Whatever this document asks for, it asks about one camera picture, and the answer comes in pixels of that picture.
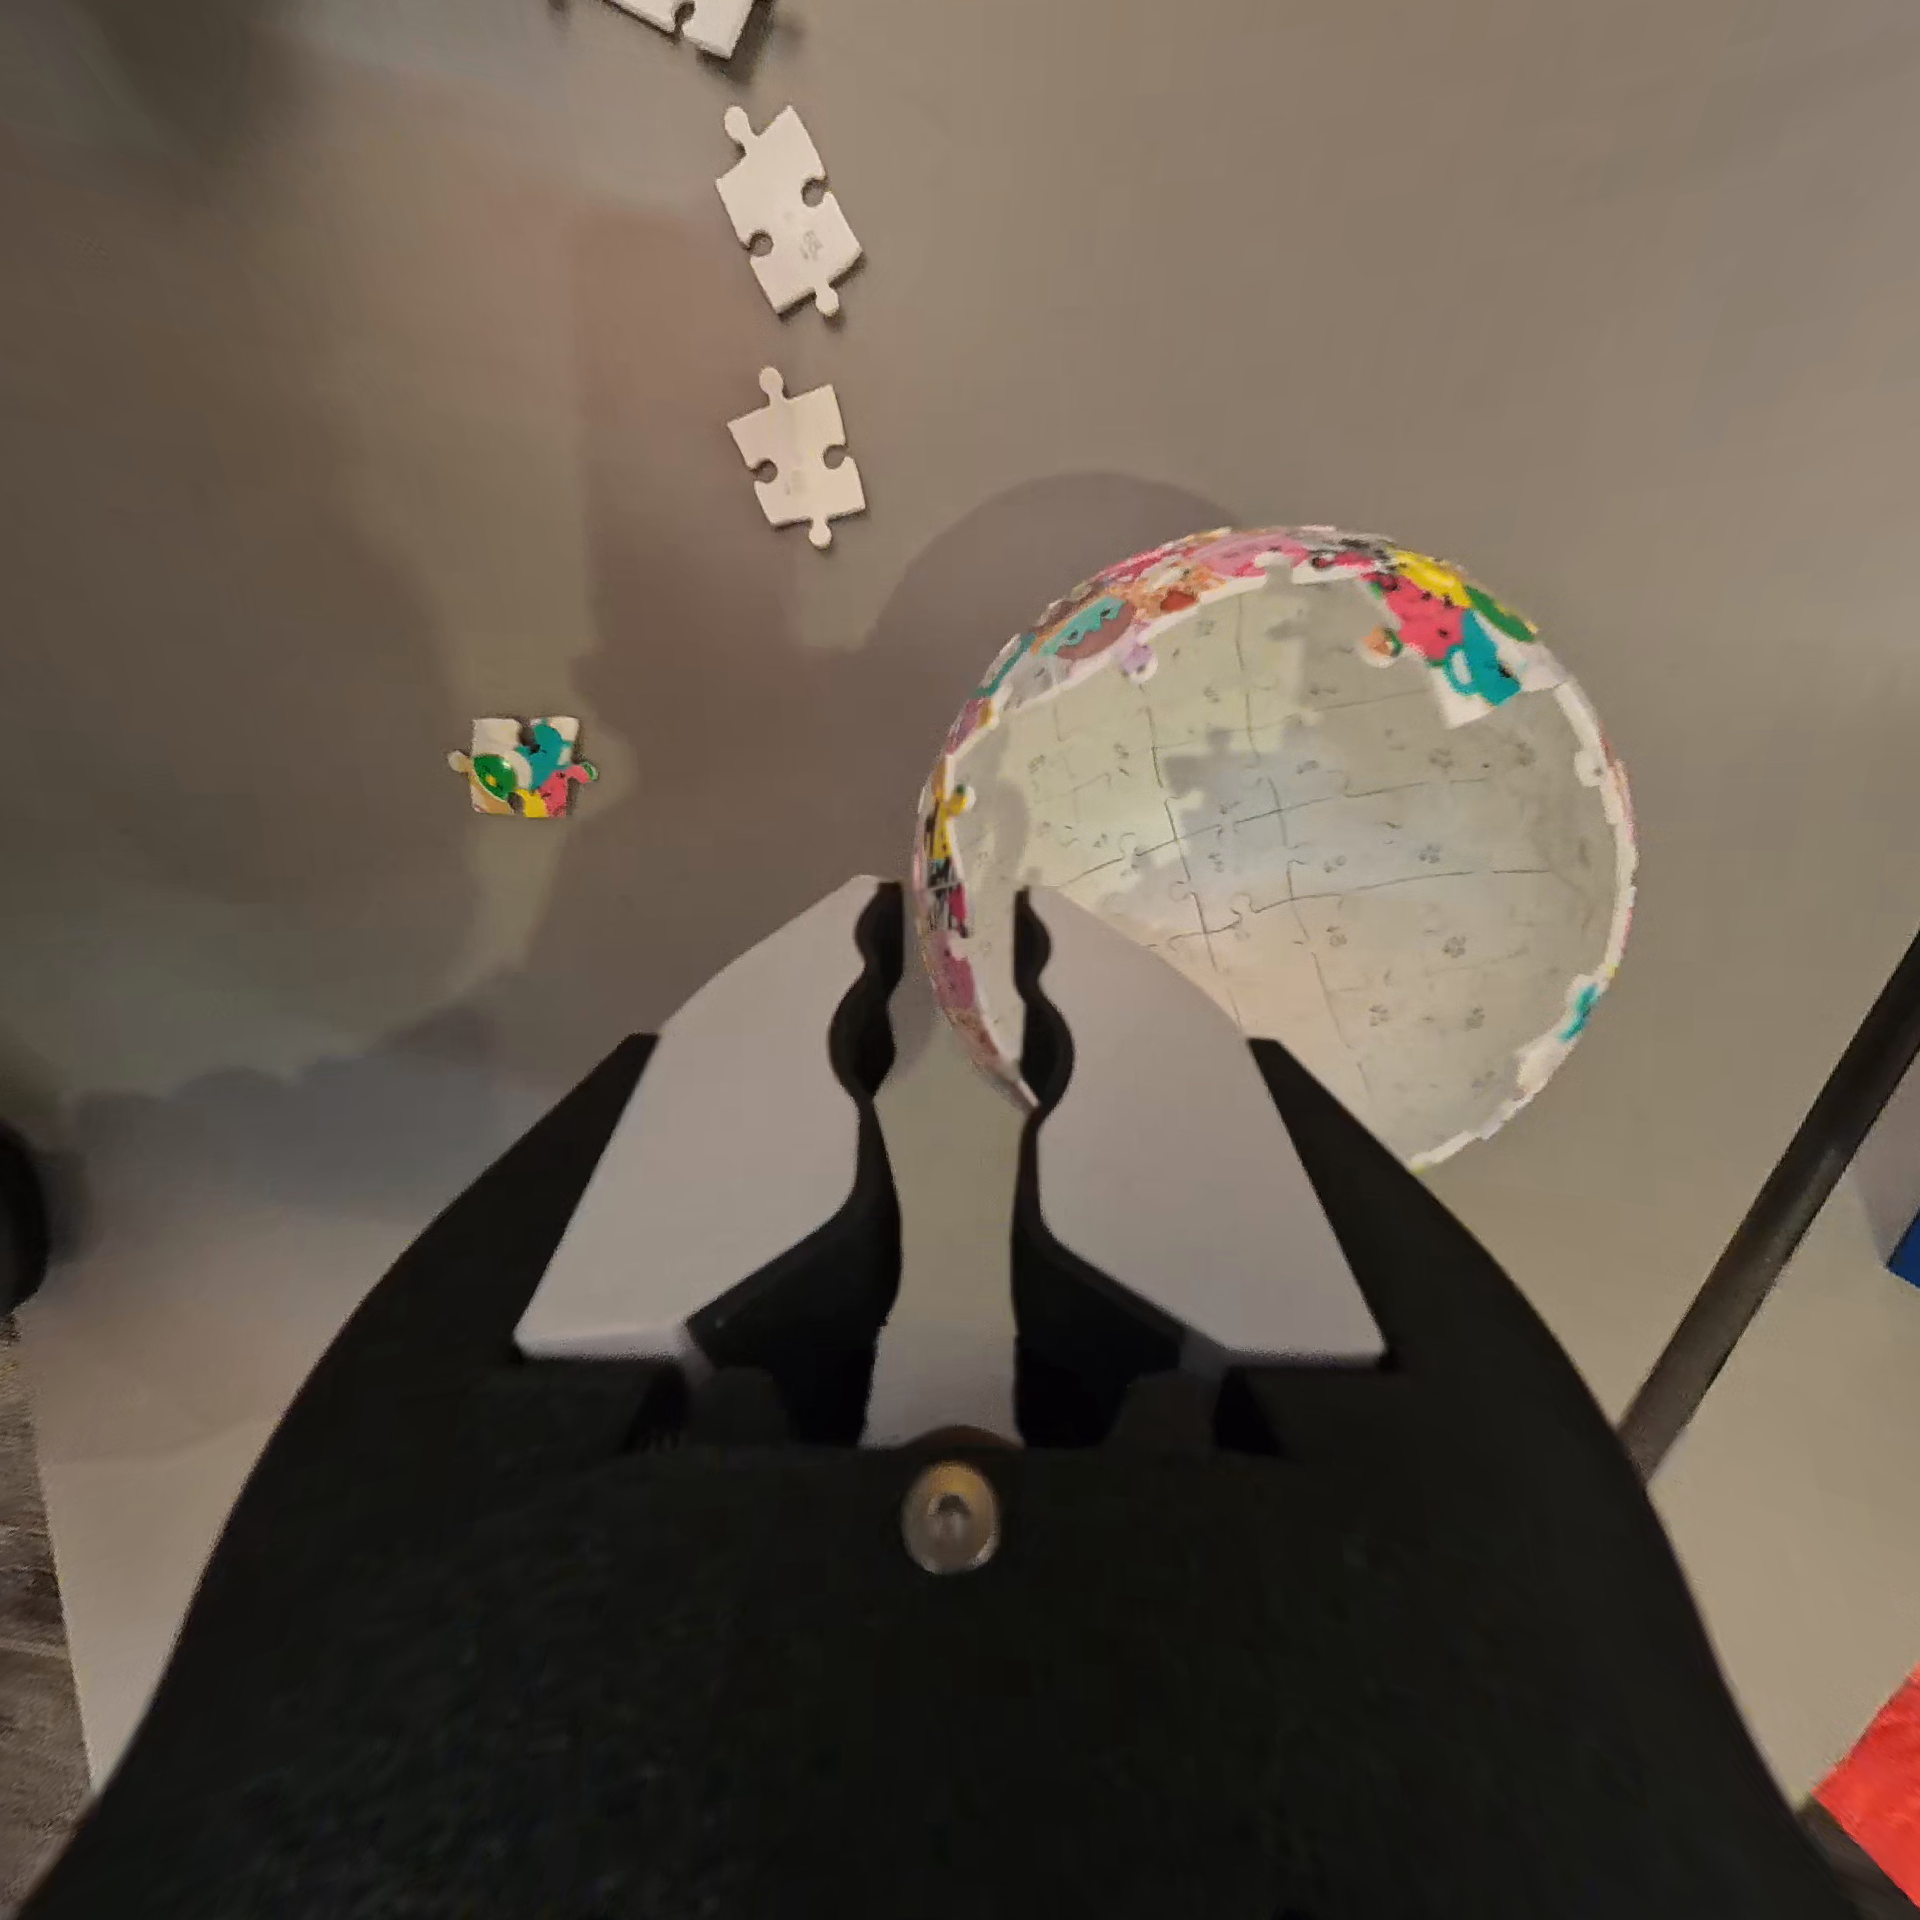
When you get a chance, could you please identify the white double jigsaw piece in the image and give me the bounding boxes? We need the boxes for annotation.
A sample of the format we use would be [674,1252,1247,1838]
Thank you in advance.
[609,0,769,61]

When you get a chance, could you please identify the red cloth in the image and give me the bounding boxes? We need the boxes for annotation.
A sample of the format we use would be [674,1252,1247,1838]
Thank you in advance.
[1812,1668,1920,1903]

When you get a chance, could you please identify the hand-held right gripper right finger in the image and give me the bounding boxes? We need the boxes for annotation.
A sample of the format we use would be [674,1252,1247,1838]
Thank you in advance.
[1009,884,1388,1450]

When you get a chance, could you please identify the black ball stand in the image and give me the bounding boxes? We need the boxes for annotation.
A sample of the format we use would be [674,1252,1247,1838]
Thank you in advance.
[0,1118,51,1319]

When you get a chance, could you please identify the colourful puzzle ball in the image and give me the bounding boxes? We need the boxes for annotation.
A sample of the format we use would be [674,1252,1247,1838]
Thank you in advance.
[913,526,1642,1172]

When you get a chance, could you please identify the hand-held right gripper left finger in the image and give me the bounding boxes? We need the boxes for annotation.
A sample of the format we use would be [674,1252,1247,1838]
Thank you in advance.
[511,875,909,1450]

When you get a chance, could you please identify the teal green print jigsaw piece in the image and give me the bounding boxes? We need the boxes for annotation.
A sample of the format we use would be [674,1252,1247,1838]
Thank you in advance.
[447,715,601,818]

